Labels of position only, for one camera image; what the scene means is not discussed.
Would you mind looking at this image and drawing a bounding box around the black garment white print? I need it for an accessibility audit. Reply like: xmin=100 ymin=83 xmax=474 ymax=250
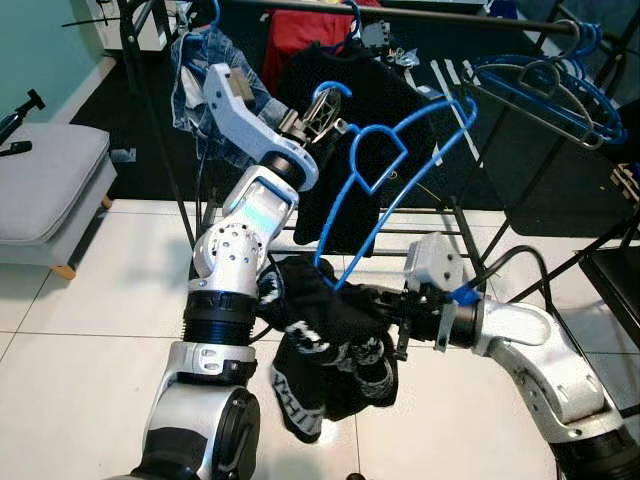
xmin=255 ymin=255 xmax=401 ymax=444

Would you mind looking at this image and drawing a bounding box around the red shirt yellow star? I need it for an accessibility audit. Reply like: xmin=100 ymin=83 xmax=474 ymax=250
xmin=262 ymin=0 xmax=381 ymax=96

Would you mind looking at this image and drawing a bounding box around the blue denim garment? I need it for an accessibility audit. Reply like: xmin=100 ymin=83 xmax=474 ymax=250
xmin=170 ymin=25 xmax=276 ymax=171

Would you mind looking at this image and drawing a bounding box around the black floor rug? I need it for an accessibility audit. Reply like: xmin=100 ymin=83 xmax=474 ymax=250
xmin=70 ymin=0 xmax=640 ymax=213

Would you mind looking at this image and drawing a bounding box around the white cabinet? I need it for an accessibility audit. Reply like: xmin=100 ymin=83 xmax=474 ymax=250
xmin=95 ymin=0 xmax=173 ymax=53

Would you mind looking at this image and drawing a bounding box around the black metal clothes rack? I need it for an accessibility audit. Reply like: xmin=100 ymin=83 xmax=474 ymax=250
xmin=118 ymin=0 xmax=640 ymax=416

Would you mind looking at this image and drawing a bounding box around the black stool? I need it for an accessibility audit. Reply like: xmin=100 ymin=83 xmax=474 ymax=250
xmin=578 ymin=243 xmax=640 ymax=346

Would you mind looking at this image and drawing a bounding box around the grey cushioned stool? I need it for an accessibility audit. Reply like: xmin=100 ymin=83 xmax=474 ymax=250
xmin=0 ymin=122 xmax=118 ymax=281

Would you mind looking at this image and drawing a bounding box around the black tripod stick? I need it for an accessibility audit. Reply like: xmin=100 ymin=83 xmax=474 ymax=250
xmin=0 ymin=88 xmax=46 ymax=156

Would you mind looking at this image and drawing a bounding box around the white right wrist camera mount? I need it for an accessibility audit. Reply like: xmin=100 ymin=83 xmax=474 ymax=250
xmin=403 ymin=232 xmax=467 ymax=296

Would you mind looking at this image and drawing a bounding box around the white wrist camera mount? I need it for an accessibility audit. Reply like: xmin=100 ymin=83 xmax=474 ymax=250
xmin=203 ymin=62 xmax=321 ymax=191
xmin=403 ymin=232 xmax=467 ymax=296

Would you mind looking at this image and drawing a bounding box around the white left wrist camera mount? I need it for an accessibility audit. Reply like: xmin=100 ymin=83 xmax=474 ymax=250
xmin=203 ymin=62 xmax=321 ymax=191

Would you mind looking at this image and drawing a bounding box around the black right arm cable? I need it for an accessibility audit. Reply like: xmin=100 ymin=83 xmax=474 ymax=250
xmin=470 ymin=245 xmax=556 ymax=311

